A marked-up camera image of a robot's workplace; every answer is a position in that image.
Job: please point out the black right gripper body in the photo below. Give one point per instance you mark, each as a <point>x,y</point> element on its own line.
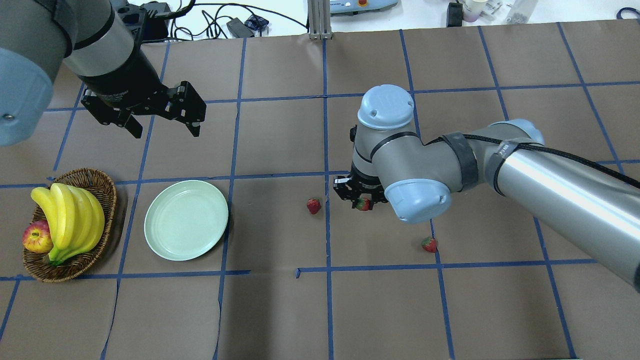
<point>347,189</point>

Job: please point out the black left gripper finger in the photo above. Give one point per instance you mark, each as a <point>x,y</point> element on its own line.
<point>192,107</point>
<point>128,122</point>

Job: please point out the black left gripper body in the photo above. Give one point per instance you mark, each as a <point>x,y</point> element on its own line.
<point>129,75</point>

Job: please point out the red strawberry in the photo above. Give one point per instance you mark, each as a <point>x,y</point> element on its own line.
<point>363,204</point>
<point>314,205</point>
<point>429,244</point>

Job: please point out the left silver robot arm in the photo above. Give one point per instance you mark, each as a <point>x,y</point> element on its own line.
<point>90,38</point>

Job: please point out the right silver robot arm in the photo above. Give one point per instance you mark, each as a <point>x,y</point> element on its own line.
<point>594,207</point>

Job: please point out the light green plate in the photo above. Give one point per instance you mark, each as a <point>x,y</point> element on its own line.
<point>186,220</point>

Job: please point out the black power adapter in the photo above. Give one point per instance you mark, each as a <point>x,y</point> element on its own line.
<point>238,29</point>

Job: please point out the yellow banana bunch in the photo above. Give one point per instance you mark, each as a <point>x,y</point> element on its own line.
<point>75,218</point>

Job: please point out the brown wicker basket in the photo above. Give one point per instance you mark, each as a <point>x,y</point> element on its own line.
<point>101,185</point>

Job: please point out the red apple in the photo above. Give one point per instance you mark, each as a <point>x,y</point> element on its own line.
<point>37,238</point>

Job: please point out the teach pendant tablet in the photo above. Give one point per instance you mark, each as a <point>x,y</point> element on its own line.
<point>353,7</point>

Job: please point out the aluminium frame post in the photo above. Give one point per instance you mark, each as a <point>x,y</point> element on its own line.
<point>318,17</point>

